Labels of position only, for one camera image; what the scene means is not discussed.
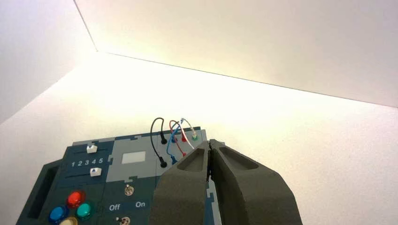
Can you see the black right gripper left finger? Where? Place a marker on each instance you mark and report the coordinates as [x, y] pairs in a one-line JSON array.
[[182, 192]]

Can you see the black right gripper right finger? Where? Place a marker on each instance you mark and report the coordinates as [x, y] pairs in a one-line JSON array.
[[248, 195]]

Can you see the teal and grey control box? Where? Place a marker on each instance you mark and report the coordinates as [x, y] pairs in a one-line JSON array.
[[124, 174]]

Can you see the green round push button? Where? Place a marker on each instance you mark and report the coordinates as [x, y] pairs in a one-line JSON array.
[[84, 210]]

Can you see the red round push button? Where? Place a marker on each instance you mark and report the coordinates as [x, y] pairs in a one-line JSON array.
[[75, 198]]

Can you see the yellow round push button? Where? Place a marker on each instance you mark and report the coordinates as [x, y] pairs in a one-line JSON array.
[[69, 221]]

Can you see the blue round push button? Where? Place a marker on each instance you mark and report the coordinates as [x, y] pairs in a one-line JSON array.
[[57, 213]]

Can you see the metal toggle switch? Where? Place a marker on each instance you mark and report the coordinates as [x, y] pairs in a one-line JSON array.
[[124, 221], [129, 190]]

